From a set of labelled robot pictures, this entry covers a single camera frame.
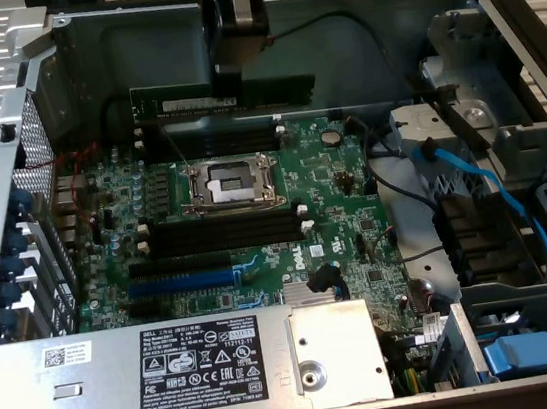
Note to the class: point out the black plug with blue tag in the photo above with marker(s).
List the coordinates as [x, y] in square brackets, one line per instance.
[321, 279]

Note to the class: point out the blue expansion slot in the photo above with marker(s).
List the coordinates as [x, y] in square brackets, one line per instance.
[183, 283]

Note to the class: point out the metal CPU socket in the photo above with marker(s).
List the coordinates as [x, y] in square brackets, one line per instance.
[232, 182]

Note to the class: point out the black ribbed drive bracket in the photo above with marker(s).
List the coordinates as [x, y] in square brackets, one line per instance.
[479, 238]

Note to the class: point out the silver finned heatsink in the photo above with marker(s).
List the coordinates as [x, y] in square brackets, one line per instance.
[310, 293]

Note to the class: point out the silver corner clamp bracket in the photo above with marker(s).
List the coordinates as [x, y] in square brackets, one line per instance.
[26, 30]

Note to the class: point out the blue plastic latch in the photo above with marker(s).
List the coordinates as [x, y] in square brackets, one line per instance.
[522, 353]

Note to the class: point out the short black expansion slot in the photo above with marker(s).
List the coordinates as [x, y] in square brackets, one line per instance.
[145, 309]

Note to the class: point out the green RAM stick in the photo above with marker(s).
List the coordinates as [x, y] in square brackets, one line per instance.
[174, 104]

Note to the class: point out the grey metal PC case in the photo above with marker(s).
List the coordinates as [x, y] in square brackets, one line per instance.
[158, 53]

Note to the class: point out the grey metal disk bay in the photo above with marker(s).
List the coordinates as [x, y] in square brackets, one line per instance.
[512, 143]

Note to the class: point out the green motherboard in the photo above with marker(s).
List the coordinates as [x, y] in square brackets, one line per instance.
[326, 182]

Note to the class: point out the round coin battery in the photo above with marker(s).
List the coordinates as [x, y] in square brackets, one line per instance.
[330, 137]

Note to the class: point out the dark grey drive cage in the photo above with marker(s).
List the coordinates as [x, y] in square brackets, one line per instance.
[517, 293]

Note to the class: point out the blue card retention clip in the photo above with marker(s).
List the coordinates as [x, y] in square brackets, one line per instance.
[9, 292]
[5, 319]
[12, 266]
[17, 242]
[20, 201]

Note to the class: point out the long black expansion slot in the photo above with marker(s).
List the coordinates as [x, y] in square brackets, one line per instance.
[181, 266]

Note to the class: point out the silver power supply unit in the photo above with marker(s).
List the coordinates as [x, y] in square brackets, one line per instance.
[101, 388]

